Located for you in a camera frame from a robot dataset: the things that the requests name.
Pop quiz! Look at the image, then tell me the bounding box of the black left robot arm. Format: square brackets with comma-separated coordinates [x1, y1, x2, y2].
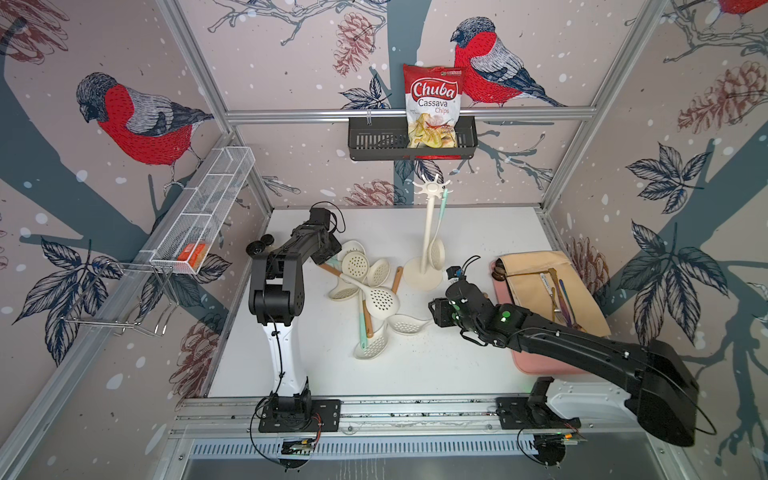
[246, 206, 341, 433]

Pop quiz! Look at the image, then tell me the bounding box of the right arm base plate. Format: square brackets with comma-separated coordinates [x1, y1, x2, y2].
[495, 396, 581, 430]

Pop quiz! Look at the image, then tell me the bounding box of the purple cutlery piece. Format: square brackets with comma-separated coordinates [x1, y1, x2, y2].
[558, 279, 583, 331]

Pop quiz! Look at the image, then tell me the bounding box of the red orange packet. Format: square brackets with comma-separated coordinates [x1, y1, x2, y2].
[176, 242, 209, 270]

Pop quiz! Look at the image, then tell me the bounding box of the Chuba cassava chips bag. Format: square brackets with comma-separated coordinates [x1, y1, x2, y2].
[402, 65, 464, 149]

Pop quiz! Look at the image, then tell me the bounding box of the pink tray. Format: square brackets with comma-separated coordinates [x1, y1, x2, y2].
[491, 258, 587, 376]

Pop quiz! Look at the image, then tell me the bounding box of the gold spoon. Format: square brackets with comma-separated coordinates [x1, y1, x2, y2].
[540, 268, 571, 327]

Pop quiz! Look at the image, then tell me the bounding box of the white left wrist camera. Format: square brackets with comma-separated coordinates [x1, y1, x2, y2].
[309, 206, 335, 230]

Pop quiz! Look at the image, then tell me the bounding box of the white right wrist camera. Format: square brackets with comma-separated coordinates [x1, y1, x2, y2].
[446, 266, 466, 283]

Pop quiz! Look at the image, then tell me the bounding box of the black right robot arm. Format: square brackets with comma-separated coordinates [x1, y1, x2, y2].
[428, 278, 699, 447]

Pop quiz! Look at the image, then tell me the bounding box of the wire hook rack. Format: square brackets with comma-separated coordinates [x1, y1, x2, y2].
[62, 258, 179, 338]

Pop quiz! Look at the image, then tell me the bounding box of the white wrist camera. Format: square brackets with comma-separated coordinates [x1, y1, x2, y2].
[446, 266, 466, 283]
[309, 206, 335, 230]

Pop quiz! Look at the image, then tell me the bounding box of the black wall basket shelf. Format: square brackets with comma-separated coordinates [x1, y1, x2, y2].
[348, 117, 479, 161]

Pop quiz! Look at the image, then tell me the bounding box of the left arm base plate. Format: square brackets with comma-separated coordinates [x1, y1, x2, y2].
[256, 397, 341, 433]

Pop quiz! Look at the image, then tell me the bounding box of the cream utensil rack stand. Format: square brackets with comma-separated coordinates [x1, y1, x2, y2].
[403, 181, 451, 291]

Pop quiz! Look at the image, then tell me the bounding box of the cream skimmer round head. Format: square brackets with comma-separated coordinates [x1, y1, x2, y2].
[341, 250, 369, 281]

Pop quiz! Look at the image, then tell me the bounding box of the black lid pepper shaker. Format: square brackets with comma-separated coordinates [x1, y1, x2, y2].
[246, 234, 275, 257]

